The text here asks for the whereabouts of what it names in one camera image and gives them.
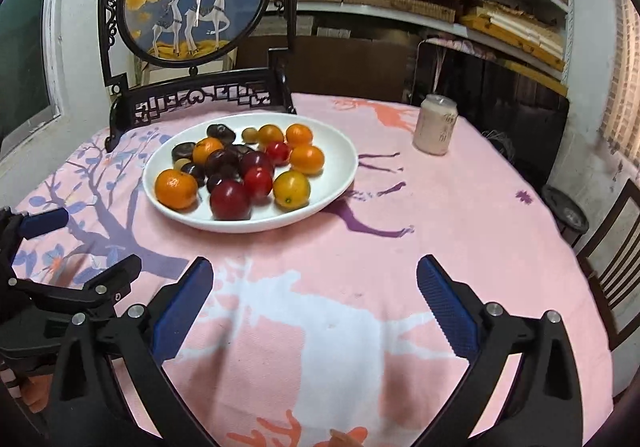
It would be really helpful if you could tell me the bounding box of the white oval plate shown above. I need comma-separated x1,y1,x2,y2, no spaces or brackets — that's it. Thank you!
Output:
142,113,359,233

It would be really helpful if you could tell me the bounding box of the red cherry tomato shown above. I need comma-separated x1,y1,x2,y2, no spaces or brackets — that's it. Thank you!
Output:
265,141,292,166
239,150,275,176
244,166,274,200

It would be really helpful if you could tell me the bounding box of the brown slatted wooden chair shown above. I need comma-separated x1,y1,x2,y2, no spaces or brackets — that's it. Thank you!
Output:
575,180,640,353

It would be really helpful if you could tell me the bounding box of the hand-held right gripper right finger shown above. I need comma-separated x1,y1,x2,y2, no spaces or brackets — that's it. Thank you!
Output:
416,254,586,447

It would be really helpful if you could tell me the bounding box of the white wall shelf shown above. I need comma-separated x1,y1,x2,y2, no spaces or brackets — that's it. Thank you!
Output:
295,0,572,84

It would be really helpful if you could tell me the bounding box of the large dark red plum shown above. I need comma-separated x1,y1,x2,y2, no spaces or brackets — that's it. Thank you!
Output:
209,180,252,221

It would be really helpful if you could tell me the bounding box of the white framed window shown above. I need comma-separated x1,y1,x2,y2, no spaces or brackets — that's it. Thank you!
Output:
0,0,68,148

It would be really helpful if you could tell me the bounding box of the large orange mandarin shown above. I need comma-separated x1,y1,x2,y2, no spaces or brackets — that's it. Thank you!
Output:
154,169,199,211

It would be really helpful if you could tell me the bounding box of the small orange mandarin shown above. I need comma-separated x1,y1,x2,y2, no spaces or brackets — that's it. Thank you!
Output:
192,137,224,165

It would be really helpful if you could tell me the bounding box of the black round bin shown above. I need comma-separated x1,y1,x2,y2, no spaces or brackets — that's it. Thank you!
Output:
542,184,590,240

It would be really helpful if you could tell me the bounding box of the brown cardboard sheet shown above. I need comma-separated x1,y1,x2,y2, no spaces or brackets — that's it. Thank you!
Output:
235,30,421,103

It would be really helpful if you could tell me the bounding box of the pale pink drink can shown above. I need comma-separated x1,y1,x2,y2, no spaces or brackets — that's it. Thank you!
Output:
412,94,459,156

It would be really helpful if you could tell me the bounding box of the dark purple passion fruit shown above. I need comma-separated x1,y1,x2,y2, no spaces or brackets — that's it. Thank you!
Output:
204,148,241,178

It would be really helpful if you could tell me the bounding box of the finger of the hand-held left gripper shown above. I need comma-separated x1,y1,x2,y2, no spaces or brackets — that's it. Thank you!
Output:
7,254,143,320
0,207,70,278

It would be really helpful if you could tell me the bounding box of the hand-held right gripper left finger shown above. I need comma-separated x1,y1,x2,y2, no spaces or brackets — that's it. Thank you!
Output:
47,256,215,447

